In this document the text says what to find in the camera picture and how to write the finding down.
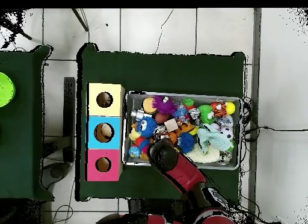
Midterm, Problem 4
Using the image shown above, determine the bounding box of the blue fuzzy monster toy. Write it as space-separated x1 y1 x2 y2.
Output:
137 116 158 139

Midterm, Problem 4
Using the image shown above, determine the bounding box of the wooden three-hole box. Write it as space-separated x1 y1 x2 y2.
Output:
85 82 126 183

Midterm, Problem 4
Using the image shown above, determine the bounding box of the green covered side table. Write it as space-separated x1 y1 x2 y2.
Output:
0 45 54 202

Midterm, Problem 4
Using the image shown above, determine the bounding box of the black tripod leg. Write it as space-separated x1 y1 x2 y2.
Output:
0 14 32 41
72 8 90 32

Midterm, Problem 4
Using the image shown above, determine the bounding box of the dark green tablecloth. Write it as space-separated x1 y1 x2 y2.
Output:
76 43 246 207

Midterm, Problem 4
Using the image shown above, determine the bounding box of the brown toy football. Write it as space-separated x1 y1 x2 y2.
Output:
155 112 170 125

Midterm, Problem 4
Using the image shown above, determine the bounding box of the clear mesh bin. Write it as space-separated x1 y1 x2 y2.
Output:
123 91 244 172

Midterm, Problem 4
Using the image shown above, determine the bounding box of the purple spiky ball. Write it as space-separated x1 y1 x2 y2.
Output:
152 94 179 117

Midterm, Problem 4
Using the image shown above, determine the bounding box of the mint green knit cloth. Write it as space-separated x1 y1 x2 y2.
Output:
196 125 234 155

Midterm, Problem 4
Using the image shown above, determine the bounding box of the cream knit cloth roll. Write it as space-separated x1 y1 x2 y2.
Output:
185 146 222 164

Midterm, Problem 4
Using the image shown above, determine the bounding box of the lime green round object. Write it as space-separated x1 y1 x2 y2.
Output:
0 72 16 108

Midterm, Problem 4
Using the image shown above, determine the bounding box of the black upright bar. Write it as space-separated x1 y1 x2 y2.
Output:
63 76 77 163

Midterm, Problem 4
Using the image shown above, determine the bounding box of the black and white soccer ball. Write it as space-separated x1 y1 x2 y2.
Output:
220 127 235 141

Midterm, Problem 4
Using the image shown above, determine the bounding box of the orange tiger plush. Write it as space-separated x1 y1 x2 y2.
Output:
210 101 228 118

